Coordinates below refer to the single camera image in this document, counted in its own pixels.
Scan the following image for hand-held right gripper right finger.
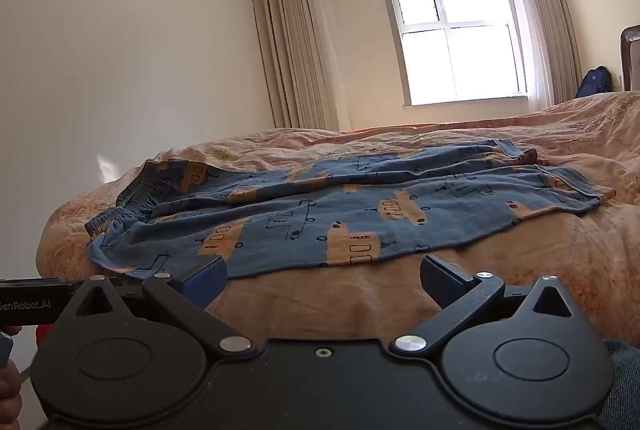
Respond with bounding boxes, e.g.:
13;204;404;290
390;254;577;357

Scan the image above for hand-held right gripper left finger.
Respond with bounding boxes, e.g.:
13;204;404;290
75;256;254;358

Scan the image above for blue printed pants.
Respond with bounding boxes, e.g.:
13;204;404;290
85;138;617;281

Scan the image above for person's left hand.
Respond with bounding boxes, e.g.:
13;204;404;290
0;325;24;430

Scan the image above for peach floral bed blanket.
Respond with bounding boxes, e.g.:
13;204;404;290
36;90;640;351

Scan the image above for person's blue trouser leg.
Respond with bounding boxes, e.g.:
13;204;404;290
599;337;640;430

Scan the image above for blue backpack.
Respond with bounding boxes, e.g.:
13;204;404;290
575;66;612;99

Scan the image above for beige curtain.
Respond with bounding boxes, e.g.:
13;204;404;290
246;0;346;132
492;0;584;109

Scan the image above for grey framed window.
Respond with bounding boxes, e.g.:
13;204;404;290
373;0;532;106

